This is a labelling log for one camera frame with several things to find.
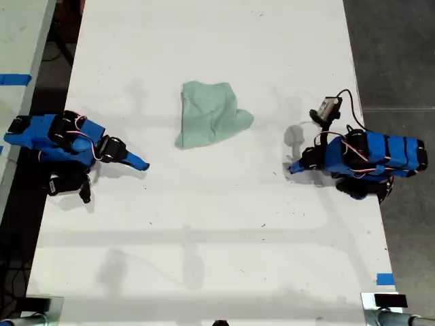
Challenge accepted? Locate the pale green T-shirt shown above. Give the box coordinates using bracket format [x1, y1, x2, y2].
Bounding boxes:
[174, 80, 256, 151]

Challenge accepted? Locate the long blue tape strip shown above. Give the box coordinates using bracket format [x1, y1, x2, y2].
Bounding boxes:
[0, 73, 33, 86]

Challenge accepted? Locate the white side table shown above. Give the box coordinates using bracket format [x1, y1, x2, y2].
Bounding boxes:
[0, 0, 58, 218]

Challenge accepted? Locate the small blue tape piece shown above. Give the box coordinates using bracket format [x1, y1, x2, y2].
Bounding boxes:
[376, 272, 396, 287]

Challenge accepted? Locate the black box on white plate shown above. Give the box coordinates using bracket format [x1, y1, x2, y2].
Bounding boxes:
[360, 291, 408, 310]

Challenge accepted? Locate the black box on metal clamp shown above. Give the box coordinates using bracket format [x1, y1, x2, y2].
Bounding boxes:
[0, 295, 65, 326]

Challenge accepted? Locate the grey metal pipe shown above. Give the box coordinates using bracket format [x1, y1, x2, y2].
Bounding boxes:
[365, 307, 435, 326]

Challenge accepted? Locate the curved black camera stalk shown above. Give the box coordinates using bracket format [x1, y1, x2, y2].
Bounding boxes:
[309, 108, 341, 137]

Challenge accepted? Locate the short black camera stalk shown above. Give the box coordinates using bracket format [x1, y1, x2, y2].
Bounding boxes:
[78, 173, 93, 204]

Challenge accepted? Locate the grey black camera box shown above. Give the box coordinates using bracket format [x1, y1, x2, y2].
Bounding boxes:
[317, 96, 343, 120]

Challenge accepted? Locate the black camera box white label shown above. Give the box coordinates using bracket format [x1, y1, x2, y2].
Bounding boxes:
[45, 172, 90, 198]

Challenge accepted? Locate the black camera cable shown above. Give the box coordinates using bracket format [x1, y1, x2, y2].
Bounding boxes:
[334, 88, 367, 132]

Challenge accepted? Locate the thin black floor cable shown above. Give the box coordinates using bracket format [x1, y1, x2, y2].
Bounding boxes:
[41, 32, 75, 65]

